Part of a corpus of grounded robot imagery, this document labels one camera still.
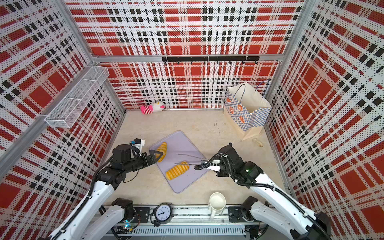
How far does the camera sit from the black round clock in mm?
718

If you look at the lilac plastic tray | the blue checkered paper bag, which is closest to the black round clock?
the lilac plastic tray

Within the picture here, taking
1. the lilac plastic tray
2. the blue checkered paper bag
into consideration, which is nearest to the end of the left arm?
the lilac plastic tray
